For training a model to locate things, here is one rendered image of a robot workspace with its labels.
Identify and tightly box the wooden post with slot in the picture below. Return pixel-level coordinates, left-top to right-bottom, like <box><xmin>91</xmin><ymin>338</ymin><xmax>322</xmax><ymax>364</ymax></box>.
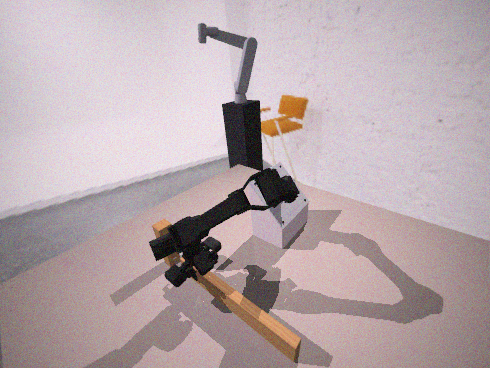
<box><xmin>152</xmin><ymin>219</ymin><xmax>181</xmax><ymax>267</ymax></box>

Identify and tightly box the brown wooden board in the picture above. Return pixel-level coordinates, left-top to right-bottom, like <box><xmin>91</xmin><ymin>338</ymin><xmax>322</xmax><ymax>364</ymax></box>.
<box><xmin>191</xmin><ymin>266</ymin><xmax>301</xmax><ymax>362</ymax></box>

